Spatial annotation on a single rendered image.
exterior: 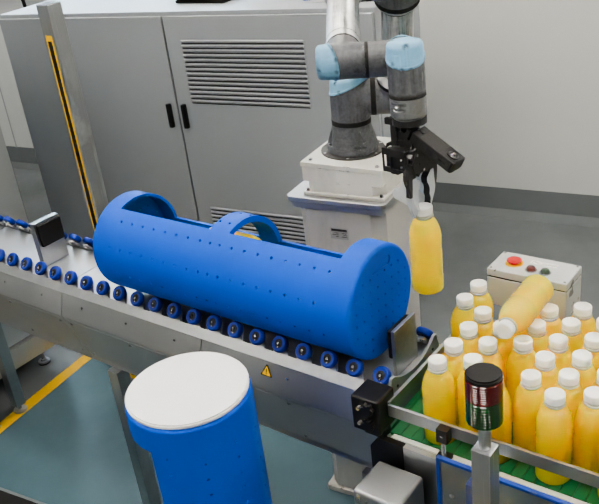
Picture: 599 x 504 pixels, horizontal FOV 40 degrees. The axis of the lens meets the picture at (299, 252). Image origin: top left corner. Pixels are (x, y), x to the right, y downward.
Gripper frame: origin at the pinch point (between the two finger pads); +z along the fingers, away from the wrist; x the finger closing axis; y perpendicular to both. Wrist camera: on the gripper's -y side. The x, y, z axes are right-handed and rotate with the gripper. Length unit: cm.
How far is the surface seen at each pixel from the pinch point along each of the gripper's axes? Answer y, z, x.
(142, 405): 36, 32, 56
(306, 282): 24.4, 18.3, 13.6
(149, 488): 110, 122, 20
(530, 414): -31.3, 33.4, 11.2
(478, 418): -35, 18, 34
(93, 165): 158, 22, -16
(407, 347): 7.6, 38.1, -0.4
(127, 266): 84, 25, 23
